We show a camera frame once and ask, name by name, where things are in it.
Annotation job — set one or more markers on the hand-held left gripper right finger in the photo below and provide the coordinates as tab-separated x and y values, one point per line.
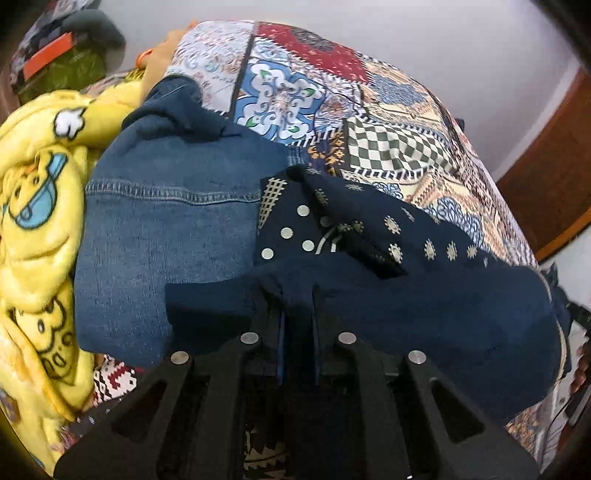
378	392

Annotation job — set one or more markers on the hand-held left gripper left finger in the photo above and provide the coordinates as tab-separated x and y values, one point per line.
217	392

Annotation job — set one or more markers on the navy patterned hoodie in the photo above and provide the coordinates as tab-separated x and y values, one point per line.
415	300

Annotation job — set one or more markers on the brown wooden door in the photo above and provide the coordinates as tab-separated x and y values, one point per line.
549	175

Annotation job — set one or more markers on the blue denim jeans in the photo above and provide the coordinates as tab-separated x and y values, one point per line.
161	230

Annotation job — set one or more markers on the yellow cartoon blanket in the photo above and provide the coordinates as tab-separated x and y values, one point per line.
37	230

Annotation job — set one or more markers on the patchwork bedspread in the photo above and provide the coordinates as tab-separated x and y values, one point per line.
392	138

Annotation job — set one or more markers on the tan orange cushion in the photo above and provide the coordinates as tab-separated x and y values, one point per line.
161	57

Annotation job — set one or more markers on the green patterned cloth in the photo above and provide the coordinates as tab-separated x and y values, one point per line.
64	76

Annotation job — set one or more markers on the orange box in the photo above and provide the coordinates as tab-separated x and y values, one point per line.
48	55

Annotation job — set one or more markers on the dark grey cushion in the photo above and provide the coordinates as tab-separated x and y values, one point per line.
97	34

